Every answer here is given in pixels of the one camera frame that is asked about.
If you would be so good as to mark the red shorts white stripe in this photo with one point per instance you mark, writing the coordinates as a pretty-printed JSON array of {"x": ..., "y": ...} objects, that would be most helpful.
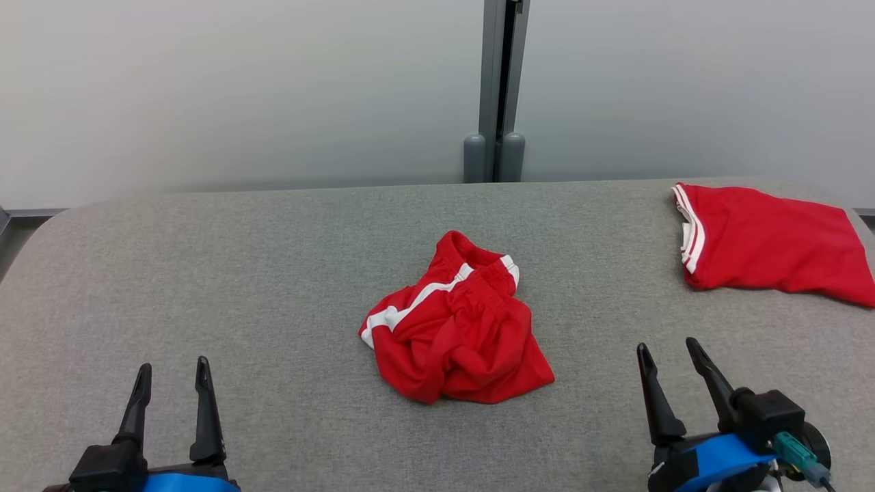
[{"x": 458, "y": 342}]

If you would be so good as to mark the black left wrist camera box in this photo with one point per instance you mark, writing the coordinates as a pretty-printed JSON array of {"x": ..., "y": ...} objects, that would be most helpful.
[{"x": 106, "y": 471}]

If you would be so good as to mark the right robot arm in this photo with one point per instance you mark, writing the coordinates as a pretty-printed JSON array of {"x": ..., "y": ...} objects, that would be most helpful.
[{"x": 819, "y": 444}]

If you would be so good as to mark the teal right camera connector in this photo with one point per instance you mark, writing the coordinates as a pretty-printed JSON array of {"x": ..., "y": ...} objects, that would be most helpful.
[{"x": 796, "y": 454}]

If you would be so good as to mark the red jersey white sleeves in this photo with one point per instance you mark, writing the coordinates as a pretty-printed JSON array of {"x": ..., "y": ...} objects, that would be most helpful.
[{"x": 765, "y": 239}]

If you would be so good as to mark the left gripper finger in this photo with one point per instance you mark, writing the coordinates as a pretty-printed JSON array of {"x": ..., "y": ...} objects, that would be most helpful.
[
  {"x": 135, "y": 410},
  {"x": 207, "y": 417}
]

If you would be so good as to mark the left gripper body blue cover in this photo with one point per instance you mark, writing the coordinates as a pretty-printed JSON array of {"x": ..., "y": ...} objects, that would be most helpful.
[{"x": 191, "y": 482}]

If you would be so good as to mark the grey partition post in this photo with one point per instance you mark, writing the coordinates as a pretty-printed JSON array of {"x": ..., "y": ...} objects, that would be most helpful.
[{"x": 493, "y": 68}]

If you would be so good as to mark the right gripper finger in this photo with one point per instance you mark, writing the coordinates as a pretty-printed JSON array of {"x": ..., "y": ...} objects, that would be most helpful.
[
  {"x": 660, "y": 410},
  {"x": 718, "y": 389}
]

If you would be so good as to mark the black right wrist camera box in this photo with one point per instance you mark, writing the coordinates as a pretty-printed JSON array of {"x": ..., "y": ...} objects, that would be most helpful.
[{"x": 769, "y": 413}]

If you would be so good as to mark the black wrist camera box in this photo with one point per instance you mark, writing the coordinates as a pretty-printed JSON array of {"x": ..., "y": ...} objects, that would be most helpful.
[
  {"x": 106, "y": 471},
  {"x": 769, "y": 413}
]

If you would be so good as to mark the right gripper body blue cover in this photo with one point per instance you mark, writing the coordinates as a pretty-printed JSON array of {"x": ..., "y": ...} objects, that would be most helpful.
[{"x": 718, "y": 461}]

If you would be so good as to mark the grey rounded post foot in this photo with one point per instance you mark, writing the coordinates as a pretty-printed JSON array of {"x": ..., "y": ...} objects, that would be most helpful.
[
  {"x": 513, "y": 157},
  {"x": 474, "y": 160}
]

